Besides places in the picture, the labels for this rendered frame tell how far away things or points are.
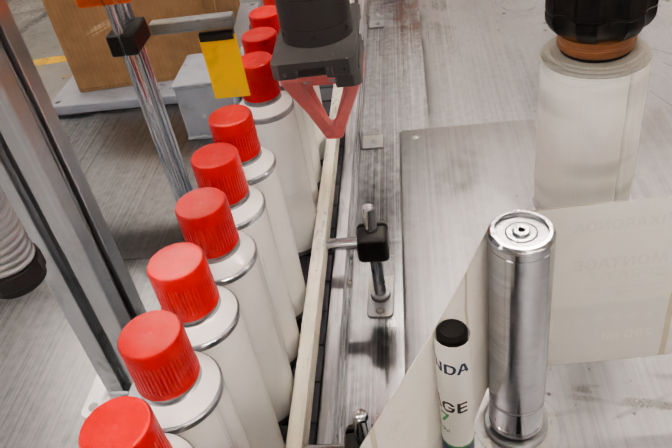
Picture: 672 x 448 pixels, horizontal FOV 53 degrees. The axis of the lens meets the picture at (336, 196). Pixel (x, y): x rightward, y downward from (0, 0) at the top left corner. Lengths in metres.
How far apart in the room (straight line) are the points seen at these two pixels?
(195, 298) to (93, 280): 0.20
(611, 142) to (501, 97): 0.42
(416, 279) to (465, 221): 0.09
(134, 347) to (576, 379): 0.34
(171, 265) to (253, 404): 0.12
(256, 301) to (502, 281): 0.16
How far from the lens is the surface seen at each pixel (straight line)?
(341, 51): 0.51
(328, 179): 0.71
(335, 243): 0.64
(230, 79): 0.57
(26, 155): 0.51
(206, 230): 0.42
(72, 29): 1.15
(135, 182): 0.95
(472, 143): 0.80
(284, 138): 0.60
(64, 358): 0.75
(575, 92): 0.56
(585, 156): 0.59
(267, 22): 0.67
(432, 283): 0.63
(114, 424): 0.32
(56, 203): 0.53
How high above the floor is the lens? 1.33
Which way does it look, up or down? 37 degrees down
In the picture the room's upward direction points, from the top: 10 degrees counter-clockwise
